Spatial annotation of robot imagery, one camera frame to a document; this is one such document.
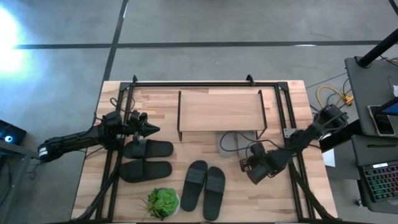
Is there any smartphone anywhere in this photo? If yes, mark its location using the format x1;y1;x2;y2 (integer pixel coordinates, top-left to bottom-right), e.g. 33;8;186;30
368;105;396;137

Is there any yellow cable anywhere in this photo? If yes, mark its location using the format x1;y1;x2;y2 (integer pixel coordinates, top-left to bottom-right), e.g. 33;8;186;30
316;85;354;110

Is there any keyboard with coloured lights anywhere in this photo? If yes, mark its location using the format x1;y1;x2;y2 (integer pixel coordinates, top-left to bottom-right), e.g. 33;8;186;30
357;160;398;206

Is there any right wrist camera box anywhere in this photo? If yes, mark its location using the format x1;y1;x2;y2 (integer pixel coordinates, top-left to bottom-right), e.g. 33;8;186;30
239;157;251;174

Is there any black aluminium table frame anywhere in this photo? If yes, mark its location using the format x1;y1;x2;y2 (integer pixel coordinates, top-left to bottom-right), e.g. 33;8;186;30
70;74;338;224

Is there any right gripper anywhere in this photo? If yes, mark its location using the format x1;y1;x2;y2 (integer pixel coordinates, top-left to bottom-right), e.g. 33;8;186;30
247;143;282;186

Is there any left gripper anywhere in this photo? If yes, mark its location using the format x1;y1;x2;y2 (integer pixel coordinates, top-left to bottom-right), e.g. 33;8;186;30
126;110;160;139

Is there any wooden shelf with black frame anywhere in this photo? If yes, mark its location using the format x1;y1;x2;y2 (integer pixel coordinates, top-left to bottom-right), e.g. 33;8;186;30
176;89;268;142

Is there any black diagonal bar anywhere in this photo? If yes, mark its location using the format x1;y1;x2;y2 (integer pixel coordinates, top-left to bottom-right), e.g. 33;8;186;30
318;119;363;153

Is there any silver mounting plate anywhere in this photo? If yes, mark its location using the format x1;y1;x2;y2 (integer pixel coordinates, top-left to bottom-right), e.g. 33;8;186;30
282;127;297;139

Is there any black ribbed-strap slide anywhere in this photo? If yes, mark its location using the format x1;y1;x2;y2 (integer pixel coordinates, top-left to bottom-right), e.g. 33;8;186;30
202;166;227;222
180;159;209;213

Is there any dark metal stand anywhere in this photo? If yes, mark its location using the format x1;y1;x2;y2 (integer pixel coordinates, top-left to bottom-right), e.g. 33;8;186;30
0;139;50;164

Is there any black round pole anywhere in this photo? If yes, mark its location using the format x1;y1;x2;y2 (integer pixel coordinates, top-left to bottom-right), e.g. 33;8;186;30
356;27;398;68

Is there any grey side desk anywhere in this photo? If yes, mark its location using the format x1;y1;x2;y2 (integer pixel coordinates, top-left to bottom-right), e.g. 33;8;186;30
351;135;398;215
344;55;398;138

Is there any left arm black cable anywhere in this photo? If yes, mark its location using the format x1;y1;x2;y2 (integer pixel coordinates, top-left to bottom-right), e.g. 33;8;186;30
109;96;136;116

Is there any white faceted plant pot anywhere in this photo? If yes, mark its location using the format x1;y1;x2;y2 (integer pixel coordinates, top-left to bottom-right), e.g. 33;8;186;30
146;187;182;220

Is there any green succulent plant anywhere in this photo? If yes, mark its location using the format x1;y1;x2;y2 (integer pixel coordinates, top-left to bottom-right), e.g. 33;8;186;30
138;187;181;222

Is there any white paper sheet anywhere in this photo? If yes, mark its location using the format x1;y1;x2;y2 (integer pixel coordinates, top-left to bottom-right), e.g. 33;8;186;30
322;148;336;168

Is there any tablet with blue screen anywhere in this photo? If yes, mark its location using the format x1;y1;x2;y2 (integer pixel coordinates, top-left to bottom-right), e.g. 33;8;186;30
381;98;398;118

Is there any black device with blue light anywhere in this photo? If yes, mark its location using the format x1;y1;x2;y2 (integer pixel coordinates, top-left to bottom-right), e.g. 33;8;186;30
0;119;27;146

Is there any black smooth-strap slide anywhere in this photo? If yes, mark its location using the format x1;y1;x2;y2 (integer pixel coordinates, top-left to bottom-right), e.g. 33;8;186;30
123;139;175;160
119;158;174;184

